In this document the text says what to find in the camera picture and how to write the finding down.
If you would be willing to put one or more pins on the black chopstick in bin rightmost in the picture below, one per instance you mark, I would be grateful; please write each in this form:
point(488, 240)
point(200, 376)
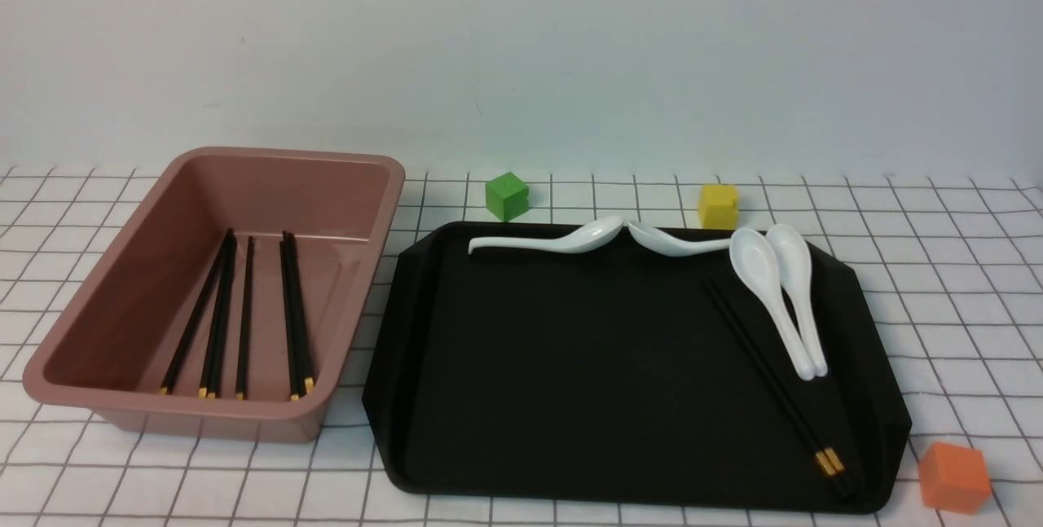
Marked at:
point(305, 365)

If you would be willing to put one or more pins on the black plastic serving tray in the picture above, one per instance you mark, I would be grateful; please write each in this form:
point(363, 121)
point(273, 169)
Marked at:
point(611, 376)

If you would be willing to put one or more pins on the black chopstick on tray left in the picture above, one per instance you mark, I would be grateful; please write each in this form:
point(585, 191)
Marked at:
point(833, 471)

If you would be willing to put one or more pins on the green cube block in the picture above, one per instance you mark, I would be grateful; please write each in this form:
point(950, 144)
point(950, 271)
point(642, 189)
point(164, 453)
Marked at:
point(507, 197)

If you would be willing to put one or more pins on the black chopstick in bin leftmost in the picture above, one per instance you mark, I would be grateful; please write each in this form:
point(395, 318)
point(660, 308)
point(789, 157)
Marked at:
point(186, 340)

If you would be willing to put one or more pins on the black chopstick in bin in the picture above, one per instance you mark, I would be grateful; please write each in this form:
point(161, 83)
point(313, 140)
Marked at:
point(289, 327)
point(305, 365)
point(204, 372)
point(221, 310)
point(242, 383)
point(186, 340)

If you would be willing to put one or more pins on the white ceramic spoon large bowl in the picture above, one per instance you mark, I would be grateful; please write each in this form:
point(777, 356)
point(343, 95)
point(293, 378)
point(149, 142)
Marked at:
point(755, 264)

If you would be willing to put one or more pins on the pink rectangular plastic bin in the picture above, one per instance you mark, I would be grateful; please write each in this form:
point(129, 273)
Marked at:
point(110, 349)

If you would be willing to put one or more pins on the yellow cube block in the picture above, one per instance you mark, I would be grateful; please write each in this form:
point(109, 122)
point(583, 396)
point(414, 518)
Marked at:
point(719, 207)

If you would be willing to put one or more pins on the white grid tablecloth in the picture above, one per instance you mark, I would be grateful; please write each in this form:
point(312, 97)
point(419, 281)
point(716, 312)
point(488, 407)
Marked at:
point(951, 268)

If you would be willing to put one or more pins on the white ceramic spoon far left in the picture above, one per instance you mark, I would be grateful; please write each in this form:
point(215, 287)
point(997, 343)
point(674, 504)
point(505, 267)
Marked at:
point(585, 239)

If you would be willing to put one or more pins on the orange cube block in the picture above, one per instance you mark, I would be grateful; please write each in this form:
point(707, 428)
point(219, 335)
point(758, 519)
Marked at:
point(954, 478)

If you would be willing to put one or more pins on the white ceramic spoon rightmost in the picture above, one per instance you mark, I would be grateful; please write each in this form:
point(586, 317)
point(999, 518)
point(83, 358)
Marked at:
point(795, 266)

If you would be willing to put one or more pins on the white ceramic spoon middle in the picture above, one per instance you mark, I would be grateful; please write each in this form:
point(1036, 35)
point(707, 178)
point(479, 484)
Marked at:
point(661, 242)

